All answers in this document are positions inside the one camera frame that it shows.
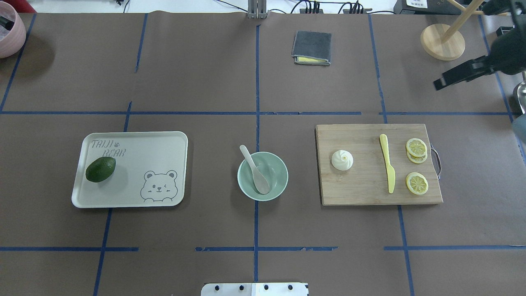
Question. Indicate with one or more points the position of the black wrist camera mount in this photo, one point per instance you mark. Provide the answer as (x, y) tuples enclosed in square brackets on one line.
[(517, 9)]

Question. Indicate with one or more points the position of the pink bowl with ice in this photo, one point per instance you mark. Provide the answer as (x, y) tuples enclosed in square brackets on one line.
[(11, 41)]

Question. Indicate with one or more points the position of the yellow plastic knife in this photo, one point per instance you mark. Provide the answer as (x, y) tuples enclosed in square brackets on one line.
[(390, 171)]

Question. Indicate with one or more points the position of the lemon slice stack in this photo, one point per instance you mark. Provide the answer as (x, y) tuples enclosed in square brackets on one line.
[(416, 147), (417, 160)]

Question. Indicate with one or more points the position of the bamboo cutting board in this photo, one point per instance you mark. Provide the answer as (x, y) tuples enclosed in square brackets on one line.
[(366, 182)]

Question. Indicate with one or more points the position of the lemon slice upper stack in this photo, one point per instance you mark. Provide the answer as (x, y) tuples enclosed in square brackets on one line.
[(416, 147)]

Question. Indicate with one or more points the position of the cream bear tray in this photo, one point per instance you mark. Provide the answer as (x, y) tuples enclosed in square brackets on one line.
[(150, 170)]

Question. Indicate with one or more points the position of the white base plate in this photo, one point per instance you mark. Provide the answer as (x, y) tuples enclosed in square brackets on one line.
[(256, 289)]

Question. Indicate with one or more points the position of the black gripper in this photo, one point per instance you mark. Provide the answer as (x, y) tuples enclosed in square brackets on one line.
[(511, 56)]

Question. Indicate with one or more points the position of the steel scoop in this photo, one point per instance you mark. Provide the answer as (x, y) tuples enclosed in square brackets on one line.
[(520, 93)]

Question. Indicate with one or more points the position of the green avocado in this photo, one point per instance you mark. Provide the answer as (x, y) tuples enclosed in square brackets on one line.
[(100, 169)]

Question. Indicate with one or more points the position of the white ceramic spoon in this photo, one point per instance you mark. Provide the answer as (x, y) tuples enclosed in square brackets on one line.
[(261, 184)]

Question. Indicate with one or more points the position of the green ceramic bowl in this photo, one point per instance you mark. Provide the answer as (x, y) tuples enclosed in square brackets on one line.
[(273, 169)]

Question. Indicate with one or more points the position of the aluminium frame post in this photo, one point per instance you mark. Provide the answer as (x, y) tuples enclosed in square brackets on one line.
[(257, 9)]

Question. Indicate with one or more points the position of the wooden mug tree stand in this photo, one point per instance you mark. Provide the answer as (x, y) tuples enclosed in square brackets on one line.
[(445, 42)]

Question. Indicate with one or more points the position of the red bottle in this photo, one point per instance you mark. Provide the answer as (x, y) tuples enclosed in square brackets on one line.
[(22, 6)]

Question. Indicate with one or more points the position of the lemon slice lower stack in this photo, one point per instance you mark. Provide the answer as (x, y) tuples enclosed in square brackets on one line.
[(417, 160)]

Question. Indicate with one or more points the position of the single lemon slice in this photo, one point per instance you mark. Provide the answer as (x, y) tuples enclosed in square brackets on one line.
[(417, 183)]

